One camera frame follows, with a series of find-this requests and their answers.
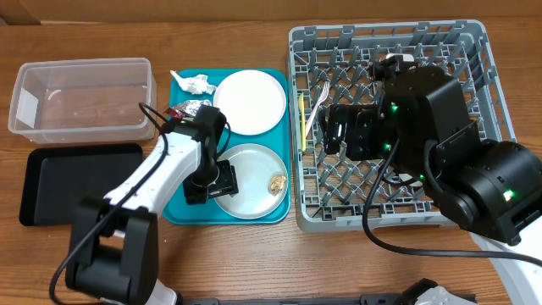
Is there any white plastic fork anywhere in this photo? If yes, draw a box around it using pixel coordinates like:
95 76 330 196
305 81 330 136

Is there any yellow plastic spoon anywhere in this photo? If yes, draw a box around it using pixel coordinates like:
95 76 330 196
298 92 307 153

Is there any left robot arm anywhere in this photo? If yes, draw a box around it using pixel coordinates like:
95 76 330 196
49 105 239 304

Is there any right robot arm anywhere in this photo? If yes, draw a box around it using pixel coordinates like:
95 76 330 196
318 59 541 304

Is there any grey dishwasher rack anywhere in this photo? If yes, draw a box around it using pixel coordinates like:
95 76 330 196
288 19 516 232

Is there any grey plate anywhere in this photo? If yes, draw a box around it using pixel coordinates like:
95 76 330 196
215 143 289 219

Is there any brown food scrap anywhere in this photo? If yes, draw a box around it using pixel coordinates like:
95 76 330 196
268 175 287 196

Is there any crumpled foil wrapper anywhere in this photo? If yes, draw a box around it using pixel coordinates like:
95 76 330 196
165 100 212 119

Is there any teal serving tray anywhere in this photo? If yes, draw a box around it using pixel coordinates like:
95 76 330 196
163 69 290 225

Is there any white pink-rimmed plate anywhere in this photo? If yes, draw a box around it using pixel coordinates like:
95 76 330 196
213 69 287 136

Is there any crumpled white tissue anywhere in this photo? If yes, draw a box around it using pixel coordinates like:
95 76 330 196
170 70 217 95

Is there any clear plastic bin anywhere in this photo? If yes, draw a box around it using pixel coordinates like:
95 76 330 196
8 58 157 145

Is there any black tray bin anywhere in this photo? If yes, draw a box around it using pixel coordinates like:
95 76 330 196
19 143 143 226

